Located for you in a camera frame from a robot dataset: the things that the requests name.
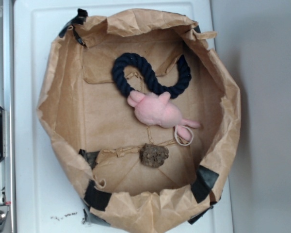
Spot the brown rock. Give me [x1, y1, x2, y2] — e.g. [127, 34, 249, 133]
[139, 144, 169, 168]

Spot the brown paper bag bin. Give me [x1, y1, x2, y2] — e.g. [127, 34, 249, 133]
[37, 9, 241, 233]

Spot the pink plush bunny toy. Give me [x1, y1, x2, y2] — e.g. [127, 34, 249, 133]
[127, 90, 200, 146]

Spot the white plastic tray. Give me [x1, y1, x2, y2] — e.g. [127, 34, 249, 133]
[13, 1, 234, 233]

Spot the dark blue rope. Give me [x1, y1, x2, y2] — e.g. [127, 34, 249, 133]
[112, 52, 192, 100]

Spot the aluminium frame rail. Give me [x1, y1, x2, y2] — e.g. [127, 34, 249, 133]
[0, 0, 17, 233]

